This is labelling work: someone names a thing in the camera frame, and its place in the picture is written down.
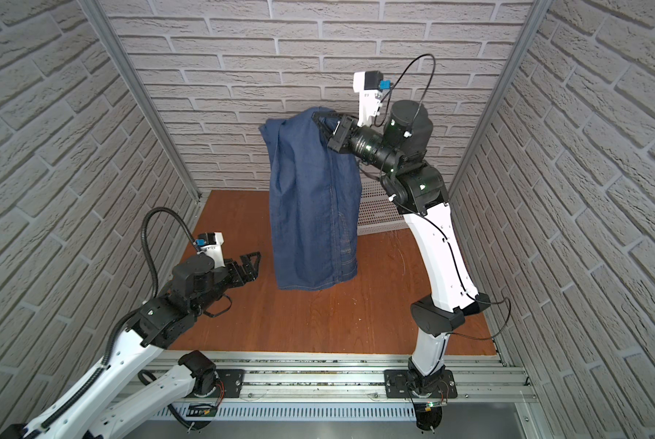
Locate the left aluminium corner post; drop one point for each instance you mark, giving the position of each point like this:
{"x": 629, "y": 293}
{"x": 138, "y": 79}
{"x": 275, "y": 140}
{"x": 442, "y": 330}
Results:
{"x": 103, "y": 27}

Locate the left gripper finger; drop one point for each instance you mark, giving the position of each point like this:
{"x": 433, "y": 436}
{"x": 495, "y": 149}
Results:
{"x": 251, "y": 272}
{"x": 251, "y": 260}

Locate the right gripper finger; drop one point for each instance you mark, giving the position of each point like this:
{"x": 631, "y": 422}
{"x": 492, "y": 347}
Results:
{"x": 323, "y": 117}
{"x": 327, "y": 131}

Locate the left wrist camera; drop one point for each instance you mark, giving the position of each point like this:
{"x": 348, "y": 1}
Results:
{"x": 210, "y": 244}

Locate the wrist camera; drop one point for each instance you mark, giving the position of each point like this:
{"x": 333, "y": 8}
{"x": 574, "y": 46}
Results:
{"x": 210, "y": 244}
{"x": 370, "y": 87}

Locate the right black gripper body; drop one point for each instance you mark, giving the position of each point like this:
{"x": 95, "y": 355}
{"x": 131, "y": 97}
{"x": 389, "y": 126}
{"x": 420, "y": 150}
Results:
{"x": 344, "y": 148}

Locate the white plastic laundry basket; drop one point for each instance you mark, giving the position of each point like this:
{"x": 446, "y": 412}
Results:
{"x": 377, "y": 214}

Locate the aluminium corner post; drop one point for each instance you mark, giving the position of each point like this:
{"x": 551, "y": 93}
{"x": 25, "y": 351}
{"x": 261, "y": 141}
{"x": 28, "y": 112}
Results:
{"x": 529, "y": 30}
{"x": 103, "y": 27}

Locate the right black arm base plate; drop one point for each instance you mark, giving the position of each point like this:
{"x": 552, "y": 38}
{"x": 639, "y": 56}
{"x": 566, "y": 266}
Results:
{"x": 407, "y": 383}

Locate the right aluminium corner post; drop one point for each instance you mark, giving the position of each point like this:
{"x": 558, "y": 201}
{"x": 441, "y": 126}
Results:
{"x": 529, "y": 30}

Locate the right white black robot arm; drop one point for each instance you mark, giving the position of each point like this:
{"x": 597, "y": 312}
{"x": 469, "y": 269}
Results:
{"x": 418, "y": 191}

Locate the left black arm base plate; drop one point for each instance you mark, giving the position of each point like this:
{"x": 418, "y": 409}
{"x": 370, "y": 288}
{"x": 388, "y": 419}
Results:
{"x": 226, "y": 382}

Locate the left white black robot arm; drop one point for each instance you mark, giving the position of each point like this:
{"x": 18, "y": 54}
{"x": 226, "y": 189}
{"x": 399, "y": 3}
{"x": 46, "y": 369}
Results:
{"x": 87, "y": 411}

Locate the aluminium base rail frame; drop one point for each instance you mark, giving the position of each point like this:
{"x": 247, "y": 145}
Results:
{"x": 267, "y": 386}

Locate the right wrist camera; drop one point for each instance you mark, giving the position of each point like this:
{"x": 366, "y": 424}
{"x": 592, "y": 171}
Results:
{"x": 370, "y": 87}

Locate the dark blue denim trousers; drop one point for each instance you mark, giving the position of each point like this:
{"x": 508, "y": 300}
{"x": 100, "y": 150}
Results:
{"x": 315, "y": 196}

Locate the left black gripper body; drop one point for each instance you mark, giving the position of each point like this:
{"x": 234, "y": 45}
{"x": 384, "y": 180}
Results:
{"x": 235, "y": 274}

